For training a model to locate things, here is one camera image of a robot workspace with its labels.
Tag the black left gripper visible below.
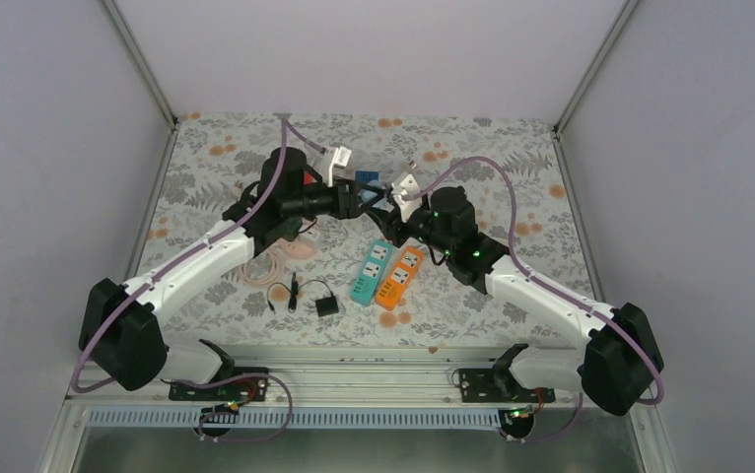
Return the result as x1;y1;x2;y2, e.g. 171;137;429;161
283;174;383;221

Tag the blue cube socket adapter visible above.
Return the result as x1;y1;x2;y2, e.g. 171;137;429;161
354;170;380;190

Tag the orange power strip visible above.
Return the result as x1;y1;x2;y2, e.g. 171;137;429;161
375;245;424;310

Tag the teal power strip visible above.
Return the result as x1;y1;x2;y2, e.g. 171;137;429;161
350;239;393;306

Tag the light blue small adapter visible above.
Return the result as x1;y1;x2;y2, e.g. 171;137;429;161
359;196;393;212

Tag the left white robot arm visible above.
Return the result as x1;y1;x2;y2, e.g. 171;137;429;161
71;146;389;399

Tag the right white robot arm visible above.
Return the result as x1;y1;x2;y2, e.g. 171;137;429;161
367;186;664;416

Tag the floral patterned table mat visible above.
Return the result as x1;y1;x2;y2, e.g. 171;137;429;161
140;112;591;349

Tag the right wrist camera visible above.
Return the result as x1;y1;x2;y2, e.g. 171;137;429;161
390;172;422;223

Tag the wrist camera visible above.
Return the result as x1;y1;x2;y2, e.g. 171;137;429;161
390;172;422;223
317;146;352;187

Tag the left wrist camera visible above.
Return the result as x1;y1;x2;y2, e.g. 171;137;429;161
317;146;352;187

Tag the pink round socket with cable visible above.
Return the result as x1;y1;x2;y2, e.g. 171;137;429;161
238;236;317;288

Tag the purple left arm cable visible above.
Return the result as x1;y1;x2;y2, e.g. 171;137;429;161
69;117;330;395

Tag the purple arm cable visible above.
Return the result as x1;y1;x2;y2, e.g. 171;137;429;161
410;155;666;406
69;117;330;395

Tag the black power adapter with cable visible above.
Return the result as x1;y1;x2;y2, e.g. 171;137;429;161
266;272;341;319

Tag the aluminium front rail base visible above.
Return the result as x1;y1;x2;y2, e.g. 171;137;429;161
40;347;676;472

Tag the aluminium corner frame post left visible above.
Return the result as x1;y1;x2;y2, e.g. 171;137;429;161
99;0;177;129

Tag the aluminium corner frame post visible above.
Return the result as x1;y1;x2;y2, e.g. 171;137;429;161
554;0;641;140
99;0;177;129

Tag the aluminium corner frame post right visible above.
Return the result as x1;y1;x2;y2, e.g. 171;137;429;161
554;0;641;140

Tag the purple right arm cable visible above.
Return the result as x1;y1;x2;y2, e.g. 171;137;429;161
410;155;666;406

